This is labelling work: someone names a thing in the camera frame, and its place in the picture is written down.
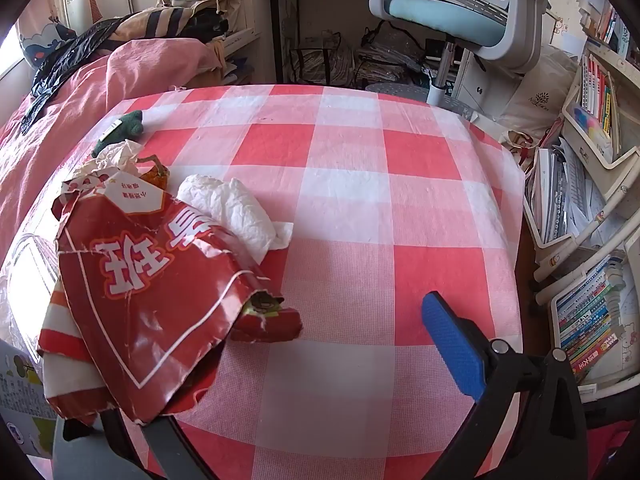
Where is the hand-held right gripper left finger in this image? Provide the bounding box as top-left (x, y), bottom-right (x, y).
top-left (62, 402), bottom-right (211, 480)

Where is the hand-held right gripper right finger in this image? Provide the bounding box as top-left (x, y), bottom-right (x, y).
top-left (421, 290), bottom-right (590, 480)

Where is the large red paper snack bag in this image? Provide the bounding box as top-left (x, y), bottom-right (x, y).
top-left (37, 170), bottom-right (281, 426)

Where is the row of thin workbooks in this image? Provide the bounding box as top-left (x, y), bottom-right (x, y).
top-left (555, 255), bottom-right (628, 386)

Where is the printed cardboard carton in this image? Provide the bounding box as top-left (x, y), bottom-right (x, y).
top-left (0, 340), bottom-right (58, 461)

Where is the red cartoon snack wrapper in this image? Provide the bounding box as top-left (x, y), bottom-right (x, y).
top-left (232, 294), bottom-right (304, 345)

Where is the stack of papers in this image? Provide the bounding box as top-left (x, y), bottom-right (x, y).
top-left (530, 137), bottom-right (608, 246)

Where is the red white checked tablecloth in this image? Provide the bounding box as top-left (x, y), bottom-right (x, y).
top-left (10, 84), bottom-right (527, 480)

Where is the white bookshelf rack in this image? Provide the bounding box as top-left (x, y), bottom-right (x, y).
top-left (525, 40), bottom-right (640, 401)

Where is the white tissue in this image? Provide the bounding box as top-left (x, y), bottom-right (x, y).
top-left (177, 174), bottom-right (295, 264)

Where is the white drawer cabinet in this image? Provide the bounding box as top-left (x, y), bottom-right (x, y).
top-left (452, 52), bottom-right (526, 108)

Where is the white tote bag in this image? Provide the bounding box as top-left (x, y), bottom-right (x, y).
top-left (500, 47), bottom-right (581, 133)

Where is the brown pear core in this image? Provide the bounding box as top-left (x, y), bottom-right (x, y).
top-left (135, 155), bottom-right (170, 191)

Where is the row of colourful books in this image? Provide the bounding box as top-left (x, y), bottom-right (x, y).
top-left (580, 55), bottom-right (618, 143)

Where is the clear plastic bag of papers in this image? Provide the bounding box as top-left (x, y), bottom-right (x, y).
top-left (354, 25), bottom-right (428, 86)

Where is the crumpled white paper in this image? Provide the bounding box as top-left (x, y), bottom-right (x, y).
top-left (75, 140), bottom-right (146, 181)

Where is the green plush toy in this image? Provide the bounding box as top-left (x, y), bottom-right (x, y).
top-left (91, 111), bottom-right (146, 158)

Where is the grey blue office chair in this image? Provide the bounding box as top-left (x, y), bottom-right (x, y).
top-left (367, 0), bottom-right (571, 113)

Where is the pink blanket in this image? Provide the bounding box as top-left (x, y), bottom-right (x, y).
top-left (0, 39), bottom-right (227, 281)

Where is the black garment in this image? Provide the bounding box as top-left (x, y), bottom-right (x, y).
top-left (187, 11), bottom-right (230, 41)

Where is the black shiny jacket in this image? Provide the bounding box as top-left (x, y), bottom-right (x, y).
top-left (22, 21), bottom-right (133, 135)

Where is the pink curtain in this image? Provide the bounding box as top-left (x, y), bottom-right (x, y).
top-left (17, 0), bottom-right (73, 68)

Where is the beige navy striped cloth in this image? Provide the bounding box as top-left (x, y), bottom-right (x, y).
top-left (107, 5), bottom-right (201, 41)

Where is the white bag with red handles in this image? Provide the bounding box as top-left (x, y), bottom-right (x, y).
top-left (475, 110), bottom-right (543, 173)

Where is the clear bag with black handles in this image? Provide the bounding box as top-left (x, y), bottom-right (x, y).
top-left (289, 35), bottom-right (353, 86)

